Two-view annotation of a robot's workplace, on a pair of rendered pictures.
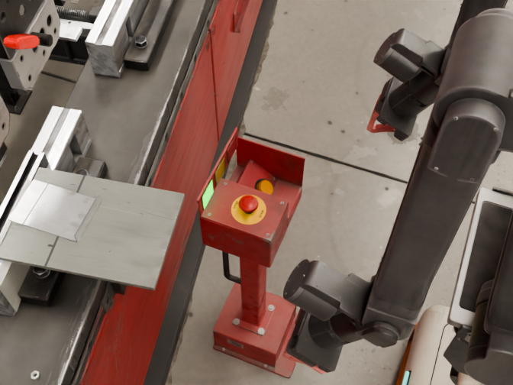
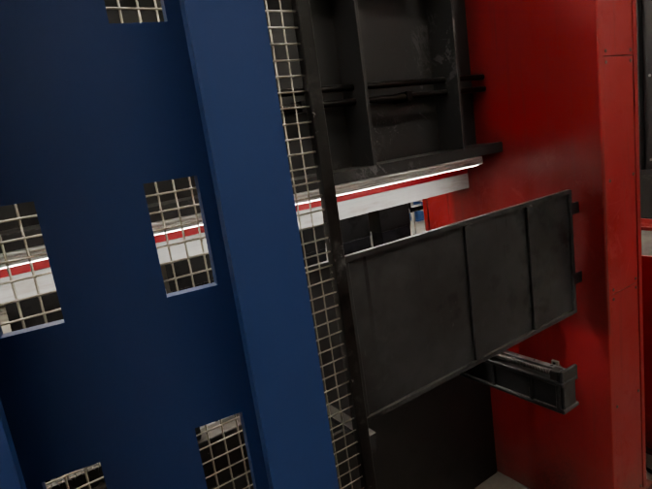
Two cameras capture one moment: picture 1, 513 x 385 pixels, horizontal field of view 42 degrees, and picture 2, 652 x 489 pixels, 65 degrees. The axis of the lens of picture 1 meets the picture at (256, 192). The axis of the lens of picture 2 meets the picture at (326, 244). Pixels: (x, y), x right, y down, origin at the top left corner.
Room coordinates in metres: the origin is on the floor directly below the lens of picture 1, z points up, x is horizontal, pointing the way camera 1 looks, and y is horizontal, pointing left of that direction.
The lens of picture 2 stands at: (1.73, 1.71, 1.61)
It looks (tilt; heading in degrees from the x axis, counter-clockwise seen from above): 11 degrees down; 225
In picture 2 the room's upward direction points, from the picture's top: 8 degrees counter-clockwise
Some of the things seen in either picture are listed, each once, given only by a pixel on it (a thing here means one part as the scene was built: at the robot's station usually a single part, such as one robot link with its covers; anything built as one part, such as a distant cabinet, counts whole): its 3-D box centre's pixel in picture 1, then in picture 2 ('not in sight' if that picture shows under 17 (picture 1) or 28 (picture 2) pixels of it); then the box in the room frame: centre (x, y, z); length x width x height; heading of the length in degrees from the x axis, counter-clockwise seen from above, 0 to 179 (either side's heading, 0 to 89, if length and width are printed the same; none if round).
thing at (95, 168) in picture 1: (66, 227); not in sight; (0.62, 0.35, 0.89); 0.30 x 0.05 x 0.03; 168
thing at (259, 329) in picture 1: (253, 315); not in sight; (0.78, 0.01, 0.13); 0.10 x 0.10 x 0.01; 68
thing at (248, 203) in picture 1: (248, 206); not in sight; (0.73, 0.02, 0.79); 0.04 x 0.04 x 0.04
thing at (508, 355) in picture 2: not in sight; (482, 359); (0.23, 0.88, 0.81); 0.64 x 0.08 x 0.14; 78
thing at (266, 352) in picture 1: (262, 327); not in sight; (0.76, -0.02, 0.06); 0.25 x 0.20 x 0.12; 68
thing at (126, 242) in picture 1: (93, 225); not in sight; (0.56, 0.27, 1.00); 0.26 x 0.18 x 0.01; 78
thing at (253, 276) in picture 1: (253, 273); not in sight; (0.78, 0.01, 0.39); 0.05 x 0.05 x 0.54; 68
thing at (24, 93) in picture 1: (11, 98); not in sight; (1.70, 0.94, 0.01); 0.12 x 0.12 x 0.03; 78
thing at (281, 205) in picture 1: (253, 198); not in sight; (0.78, 0.01, 0.75); 0.20 x 0.16 x 0.18; 158
